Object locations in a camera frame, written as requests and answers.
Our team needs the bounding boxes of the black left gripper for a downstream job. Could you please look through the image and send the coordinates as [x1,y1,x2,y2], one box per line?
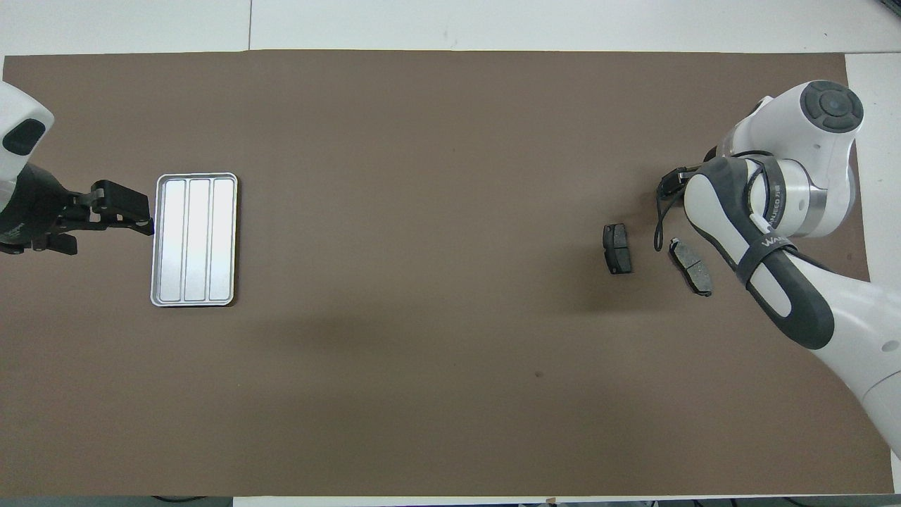
[0,163,155,256]

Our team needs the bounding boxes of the silver ribbed metal tray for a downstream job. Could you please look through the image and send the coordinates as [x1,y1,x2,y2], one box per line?
[150,173,239,308]

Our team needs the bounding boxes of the brown table mat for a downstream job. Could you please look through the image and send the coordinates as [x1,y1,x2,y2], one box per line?
[0,49,895,497]

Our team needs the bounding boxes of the short dark brake pad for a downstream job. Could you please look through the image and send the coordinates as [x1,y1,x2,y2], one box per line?
[603,223,633,275]

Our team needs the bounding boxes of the long dark brake pad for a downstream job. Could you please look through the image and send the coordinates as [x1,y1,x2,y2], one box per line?
[669,238,713,297]

